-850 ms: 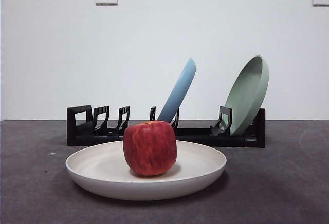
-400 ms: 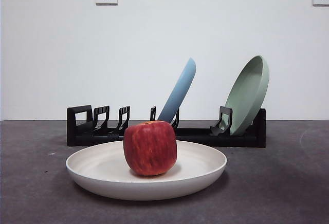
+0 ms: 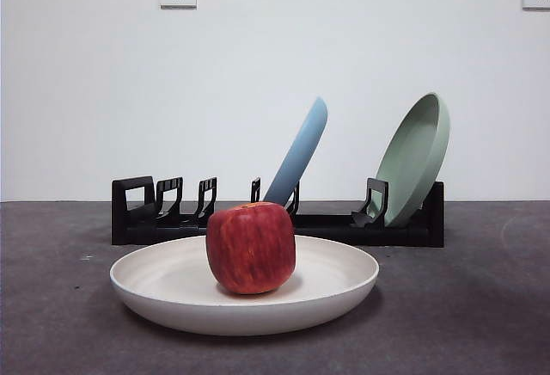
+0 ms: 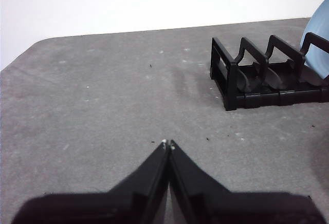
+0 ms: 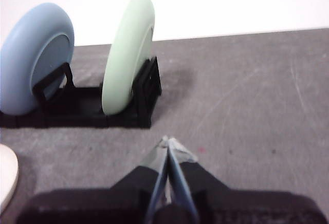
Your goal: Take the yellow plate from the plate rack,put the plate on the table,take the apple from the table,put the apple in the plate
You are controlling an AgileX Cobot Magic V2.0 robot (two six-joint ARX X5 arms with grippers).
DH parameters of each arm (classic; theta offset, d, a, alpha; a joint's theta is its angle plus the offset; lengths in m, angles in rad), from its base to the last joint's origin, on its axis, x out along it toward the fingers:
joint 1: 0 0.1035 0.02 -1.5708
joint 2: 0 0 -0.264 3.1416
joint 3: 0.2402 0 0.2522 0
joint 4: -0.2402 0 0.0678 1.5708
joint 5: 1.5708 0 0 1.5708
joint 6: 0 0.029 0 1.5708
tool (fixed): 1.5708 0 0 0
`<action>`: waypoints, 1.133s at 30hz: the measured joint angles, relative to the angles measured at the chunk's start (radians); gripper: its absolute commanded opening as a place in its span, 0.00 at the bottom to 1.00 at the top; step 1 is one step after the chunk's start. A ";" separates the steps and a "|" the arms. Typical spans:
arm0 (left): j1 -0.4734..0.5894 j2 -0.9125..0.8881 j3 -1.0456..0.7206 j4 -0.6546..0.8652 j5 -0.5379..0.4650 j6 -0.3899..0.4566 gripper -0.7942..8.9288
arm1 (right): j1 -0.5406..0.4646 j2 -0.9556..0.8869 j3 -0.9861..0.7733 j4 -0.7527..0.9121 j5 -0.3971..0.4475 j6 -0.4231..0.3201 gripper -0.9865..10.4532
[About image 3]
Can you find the cream yellow round plate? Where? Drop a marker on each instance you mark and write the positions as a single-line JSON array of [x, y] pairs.
[[163, 289]]

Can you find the red apple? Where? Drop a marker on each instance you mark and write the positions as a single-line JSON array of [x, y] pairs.
[[251, 250]]

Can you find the light blue round plate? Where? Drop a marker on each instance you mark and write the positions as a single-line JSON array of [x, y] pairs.
[[305, 143]]

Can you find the light green round plate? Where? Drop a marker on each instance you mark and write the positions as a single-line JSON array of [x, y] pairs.
[[412, 155]]

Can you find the black plastic plate rack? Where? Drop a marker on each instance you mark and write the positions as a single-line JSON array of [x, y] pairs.
[[344, 229]]

